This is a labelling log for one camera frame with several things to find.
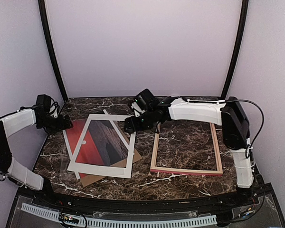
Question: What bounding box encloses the small circuit board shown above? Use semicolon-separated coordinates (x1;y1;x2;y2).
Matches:
238;208;254;218
58;213;79;223

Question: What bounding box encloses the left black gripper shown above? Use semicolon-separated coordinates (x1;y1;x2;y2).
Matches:
38;114;74;135

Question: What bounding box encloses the black front rail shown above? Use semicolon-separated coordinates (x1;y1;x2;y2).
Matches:
16;190;276;217

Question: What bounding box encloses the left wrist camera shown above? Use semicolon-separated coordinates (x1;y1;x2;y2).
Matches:
35;94;60;117

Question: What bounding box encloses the left black enclosure post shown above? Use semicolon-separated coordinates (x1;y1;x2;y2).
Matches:
38;0;68;102

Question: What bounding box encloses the right black enclosure post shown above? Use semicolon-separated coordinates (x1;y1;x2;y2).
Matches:
220;0;249;99

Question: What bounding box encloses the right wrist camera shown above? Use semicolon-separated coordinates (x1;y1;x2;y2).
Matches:
128;88;159;117

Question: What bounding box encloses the right small circuit board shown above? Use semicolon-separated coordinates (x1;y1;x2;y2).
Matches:
238;208;254;218

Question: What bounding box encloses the red and grey photo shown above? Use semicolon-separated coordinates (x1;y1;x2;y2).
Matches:
63;109;131;180

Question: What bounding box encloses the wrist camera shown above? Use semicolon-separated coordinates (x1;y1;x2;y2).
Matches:
128;88;159;117
35;94;60;117

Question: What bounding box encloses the pink wooden picture frame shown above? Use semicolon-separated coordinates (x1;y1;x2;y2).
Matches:
150;123;223;176

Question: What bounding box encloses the black enclosure post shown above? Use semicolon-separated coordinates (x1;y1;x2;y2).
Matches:
38;0;68;102
220;0;249;99

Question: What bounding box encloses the white slotted cable duct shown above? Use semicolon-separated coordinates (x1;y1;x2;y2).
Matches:
20;203;217;228

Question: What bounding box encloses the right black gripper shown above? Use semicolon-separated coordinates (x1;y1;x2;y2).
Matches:
124;109;156;133

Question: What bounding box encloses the left small circuit board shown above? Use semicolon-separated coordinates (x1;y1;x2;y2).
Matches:
58;213;79;223

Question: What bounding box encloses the brown cardboard backing board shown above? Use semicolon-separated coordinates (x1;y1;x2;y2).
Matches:
80;133;143;188

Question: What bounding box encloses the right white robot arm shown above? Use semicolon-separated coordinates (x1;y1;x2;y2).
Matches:
123;93;254;206

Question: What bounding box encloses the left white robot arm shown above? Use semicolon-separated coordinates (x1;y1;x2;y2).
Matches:
0;105;73;207

